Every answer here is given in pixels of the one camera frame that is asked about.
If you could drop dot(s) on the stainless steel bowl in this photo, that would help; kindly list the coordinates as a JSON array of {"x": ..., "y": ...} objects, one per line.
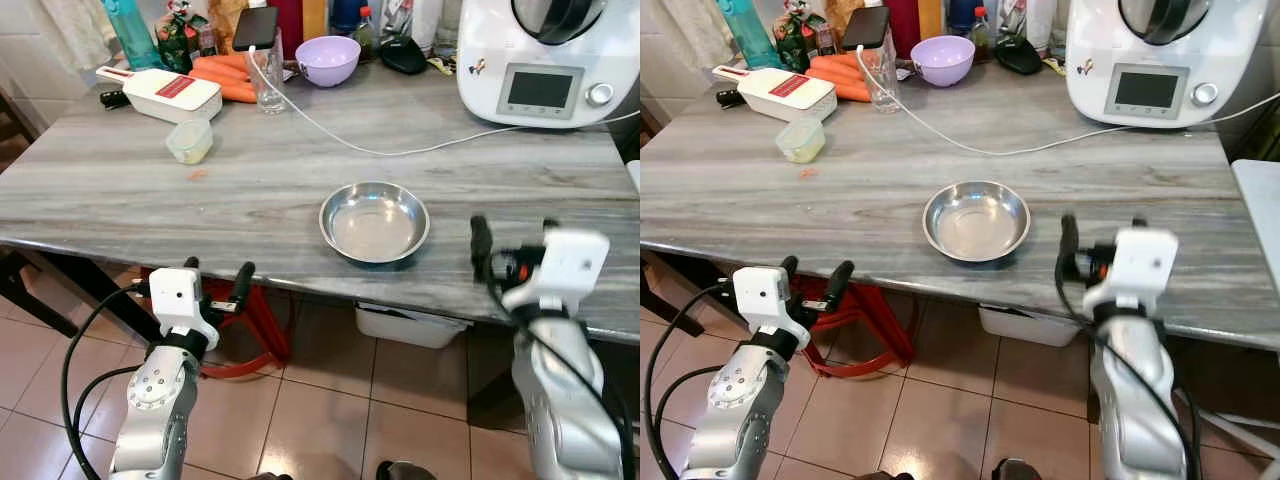
[
  {"x": 977, "y": 224},
  {"x": 375, "y": 225}
]

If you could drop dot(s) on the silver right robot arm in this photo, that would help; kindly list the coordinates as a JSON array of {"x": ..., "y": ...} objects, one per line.
[
  {"x": 1135, "y": 400},
  {"x": 560, "y": 400}
]

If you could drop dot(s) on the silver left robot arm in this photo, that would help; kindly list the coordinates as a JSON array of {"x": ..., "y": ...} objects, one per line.
[
  {"x": 728, "y": 405},
  {"x": 150, "y": 405}
]

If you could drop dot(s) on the red plastic stool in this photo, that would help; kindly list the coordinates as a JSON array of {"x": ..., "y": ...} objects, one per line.
[
  {"x": 880, "y": 330},
  {"x": 262, "y": 325}
]

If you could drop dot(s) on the white plastic bin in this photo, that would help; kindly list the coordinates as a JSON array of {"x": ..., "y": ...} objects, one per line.
[
  {"x": 1025, "y": 328},
  {"x": 410, "y": 325}
]

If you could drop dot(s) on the white side counter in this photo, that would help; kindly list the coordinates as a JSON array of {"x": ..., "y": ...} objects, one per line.
[{"x": 1260, "y": 220}]

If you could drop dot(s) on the small clear plastic container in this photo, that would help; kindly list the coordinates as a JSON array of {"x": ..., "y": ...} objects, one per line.
[
  {"x": 801, "y": 141},
  {"x": 190, "y": 142}
]

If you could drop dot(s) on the dark wooden chair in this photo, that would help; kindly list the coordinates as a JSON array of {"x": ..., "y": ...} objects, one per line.
[{"x": 650, "y": 125}]

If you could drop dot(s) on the white red vegetable slicer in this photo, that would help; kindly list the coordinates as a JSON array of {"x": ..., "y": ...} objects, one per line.
[
  {"x": 775, "y": 96},
  {"x": 160, "y": 97}
]

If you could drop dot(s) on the orange carrot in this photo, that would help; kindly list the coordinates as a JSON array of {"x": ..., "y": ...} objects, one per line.
[
  {"x": 238, "y": 94},
  {"x": 218, "y": 77},
  {"x": 832, "y": 77},
  {"x": 852, "y": 93},
  {"x": 835, "y": 63},
  {"x": 222, "y": 63}
]

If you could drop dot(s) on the white kitchen cooking machine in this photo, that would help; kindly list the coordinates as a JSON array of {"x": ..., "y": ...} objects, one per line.
[
  {"x": 500, "y": 50},
  {"x": 1100, "y": 50}
]

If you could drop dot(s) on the clear drinking glass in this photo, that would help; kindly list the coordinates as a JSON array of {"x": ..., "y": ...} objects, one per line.
[
  {"x": 882, "y": 88},
  {"x": 270, "y": 90}
]

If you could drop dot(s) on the light purple plastic bowl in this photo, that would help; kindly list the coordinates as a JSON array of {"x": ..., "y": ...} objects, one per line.
[
  {"x": 328, "y": 62},
  {"x": 942, "y": 62}
]

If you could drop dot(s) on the green snack bag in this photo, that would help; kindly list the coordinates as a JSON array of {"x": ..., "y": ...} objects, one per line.
[
  {"x": 183, "y": 40},
  {"x": 800, "y": 40}
]

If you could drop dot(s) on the small dark red-capped bottle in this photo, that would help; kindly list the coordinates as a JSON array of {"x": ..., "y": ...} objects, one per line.
[
  {"x": 366, "y": 35},
  {"x": 982, "y": 35}
]

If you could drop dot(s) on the clear glass jar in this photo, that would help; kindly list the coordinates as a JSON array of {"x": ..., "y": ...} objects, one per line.
[
  {"x": 410, "y": 20},
  {"x": 1025, "y": 18}
]

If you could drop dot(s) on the teal water bottle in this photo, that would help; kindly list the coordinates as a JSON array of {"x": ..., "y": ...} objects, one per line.
[
  {"x": 130, "y": 35},
  {"x": 745, "y": 35}
]

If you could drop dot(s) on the white hanging towel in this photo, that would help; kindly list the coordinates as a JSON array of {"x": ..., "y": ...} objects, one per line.
[
  {"x": 690, "y": 30},
  {"x": 80, "y": 30}
]

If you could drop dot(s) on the black smartphone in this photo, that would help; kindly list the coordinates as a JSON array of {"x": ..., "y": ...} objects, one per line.
[
  {"x": 866, "y": 28},
  {"x": 256, "y": 28}
]

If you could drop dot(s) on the brown cracker bag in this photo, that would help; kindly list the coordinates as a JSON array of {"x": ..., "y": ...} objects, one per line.
[
  {"x": 228, "y": 22},
  {"x": 845, "y": 15}
]

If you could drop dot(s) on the blue jar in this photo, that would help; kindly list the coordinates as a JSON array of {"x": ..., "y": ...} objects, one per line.
[
  {"x": 346, "y": 15},
  {"x": 962, "y": 15}
]

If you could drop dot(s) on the dark red canister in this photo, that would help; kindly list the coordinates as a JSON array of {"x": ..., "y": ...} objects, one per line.
[
  {"x": 900, "y": 25},
  {"x": 286, "y": 25}
]

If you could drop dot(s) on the orange sauce bottle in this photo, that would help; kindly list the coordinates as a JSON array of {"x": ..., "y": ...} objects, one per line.
[
  {"x": 315, "y": 18},
  {"x": 930, "y": 18}
]

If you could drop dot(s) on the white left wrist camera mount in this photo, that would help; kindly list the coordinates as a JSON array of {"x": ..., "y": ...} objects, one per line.
[
  {"x": 175, "y": 295},
  {"x": 758, "y": 293}
]

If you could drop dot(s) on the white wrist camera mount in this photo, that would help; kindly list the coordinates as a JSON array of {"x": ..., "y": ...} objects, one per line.
[
  {"x": 758, "y": 293},
  {"x": 1140, "y": 262},
  {"x": 565, "y": 262},
  {"x": 175, "y": 295}
]

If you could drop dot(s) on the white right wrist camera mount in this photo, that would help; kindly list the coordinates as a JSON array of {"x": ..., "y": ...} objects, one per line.
[
  {"x": 565, "y": 262},
  {"x": 1140, "y": 262}
]

